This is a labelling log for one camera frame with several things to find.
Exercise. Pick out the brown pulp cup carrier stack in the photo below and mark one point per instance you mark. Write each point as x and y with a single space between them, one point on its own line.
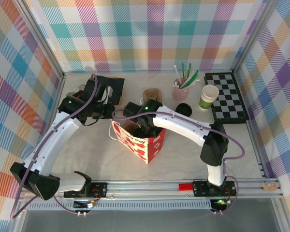
152 94

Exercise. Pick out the red white paper gift bag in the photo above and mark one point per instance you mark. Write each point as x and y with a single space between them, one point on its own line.
157 147

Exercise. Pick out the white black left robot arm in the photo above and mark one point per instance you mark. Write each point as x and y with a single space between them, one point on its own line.
50 147

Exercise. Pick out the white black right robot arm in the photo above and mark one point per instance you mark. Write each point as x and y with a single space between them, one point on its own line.
183 123

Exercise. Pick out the navy napkin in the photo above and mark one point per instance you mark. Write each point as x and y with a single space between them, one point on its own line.
118 90

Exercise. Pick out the pink straw holder cup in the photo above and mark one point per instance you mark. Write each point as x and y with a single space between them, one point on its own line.
180 94

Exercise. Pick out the black cup lid stack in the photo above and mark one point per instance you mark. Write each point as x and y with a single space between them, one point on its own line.
183 110

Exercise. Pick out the white plastic straw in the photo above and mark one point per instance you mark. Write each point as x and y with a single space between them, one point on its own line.
176 71

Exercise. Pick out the tan wooden stirrer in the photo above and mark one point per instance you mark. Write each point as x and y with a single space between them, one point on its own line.
186 76

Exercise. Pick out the white wrapped straw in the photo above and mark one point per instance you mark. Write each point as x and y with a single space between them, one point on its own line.
192 81

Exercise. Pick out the green plastic straw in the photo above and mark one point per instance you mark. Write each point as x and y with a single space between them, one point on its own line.
194 75

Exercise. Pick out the green white paper cup stack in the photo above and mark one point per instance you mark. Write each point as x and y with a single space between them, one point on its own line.
209 93

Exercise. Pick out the black grey chessboard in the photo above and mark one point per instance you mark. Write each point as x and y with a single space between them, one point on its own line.
232 96

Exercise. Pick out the small connector board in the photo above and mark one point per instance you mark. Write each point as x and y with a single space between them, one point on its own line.
220 201
85 204

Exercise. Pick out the small wooden tag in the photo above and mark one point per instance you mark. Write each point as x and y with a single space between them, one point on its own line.
270 186

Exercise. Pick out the aluminium frame rail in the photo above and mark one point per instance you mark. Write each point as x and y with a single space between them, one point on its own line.
262 166
159 71
61 83

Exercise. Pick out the wide aluminium base rail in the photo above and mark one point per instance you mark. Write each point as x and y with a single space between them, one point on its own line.
147 191

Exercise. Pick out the aluminium frame post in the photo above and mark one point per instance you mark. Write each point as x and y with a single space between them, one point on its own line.
42 41
253 36

